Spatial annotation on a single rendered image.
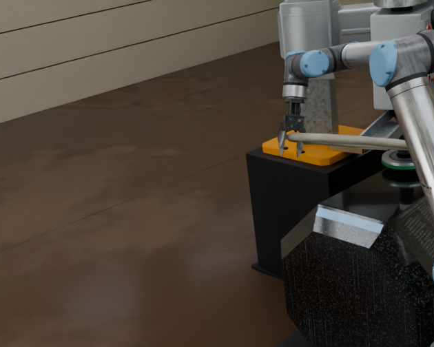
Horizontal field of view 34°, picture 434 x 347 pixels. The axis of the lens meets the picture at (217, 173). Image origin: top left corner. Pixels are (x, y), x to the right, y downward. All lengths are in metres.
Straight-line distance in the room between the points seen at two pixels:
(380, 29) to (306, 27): 0.65
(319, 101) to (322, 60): 1.36
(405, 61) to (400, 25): 1.14
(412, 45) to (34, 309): 2.98
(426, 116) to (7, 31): 7.00
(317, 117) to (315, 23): 0.52
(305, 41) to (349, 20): 0.25
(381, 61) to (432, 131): 0.23
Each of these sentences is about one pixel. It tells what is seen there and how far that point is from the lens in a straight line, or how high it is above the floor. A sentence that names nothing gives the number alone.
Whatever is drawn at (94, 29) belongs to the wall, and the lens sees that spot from 8.93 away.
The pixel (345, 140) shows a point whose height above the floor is 1.29.
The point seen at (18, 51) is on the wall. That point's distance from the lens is 8.52.
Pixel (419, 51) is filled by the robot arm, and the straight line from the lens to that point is 1.96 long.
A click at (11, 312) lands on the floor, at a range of 4.37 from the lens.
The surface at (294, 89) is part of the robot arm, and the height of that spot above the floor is 1.42.
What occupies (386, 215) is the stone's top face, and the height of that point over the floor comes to 0.84.
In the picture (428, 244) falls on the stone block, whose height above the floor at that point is 0.73.
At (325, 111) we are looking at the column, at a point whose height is 0.97.
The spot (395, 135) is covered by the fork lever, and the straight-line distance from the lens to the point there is 2.93.
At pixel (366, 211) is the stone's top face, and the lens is 2.93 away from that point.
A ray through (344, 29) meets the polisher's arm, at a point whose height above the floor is 1.39.
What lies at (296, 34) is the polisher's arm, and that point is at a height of 1.40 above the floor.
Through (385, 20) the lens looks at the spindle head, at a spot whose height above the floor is 1.53.
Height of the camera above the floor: 2.09
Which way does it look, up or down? 21 degrees down
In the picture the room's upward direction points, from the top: 8 degrees counter-clockwise
